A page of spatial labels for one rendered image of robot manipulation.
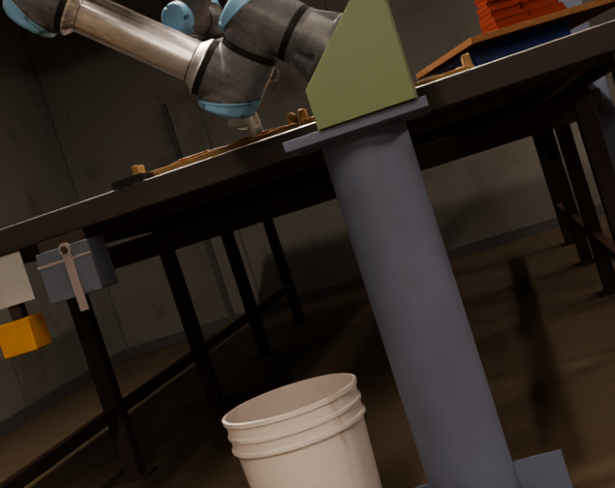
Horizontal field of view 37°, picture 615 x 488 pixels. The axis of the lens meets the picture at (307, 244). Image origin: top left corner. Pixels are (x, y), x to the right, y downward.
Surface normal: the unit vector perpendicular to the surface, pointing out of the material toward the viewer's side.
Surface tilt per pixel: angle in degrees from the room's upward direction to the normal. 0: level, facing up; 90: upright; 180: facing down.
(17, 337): 90
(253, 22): 99
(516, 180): 90
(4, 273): 90
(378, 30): 90
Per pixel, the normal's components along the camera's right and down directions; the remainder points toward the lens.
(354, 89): -0.15, 0.09
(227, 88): -0.10, 0.37
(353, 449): 0.74, -0.15
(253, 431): -0.52, 0.25
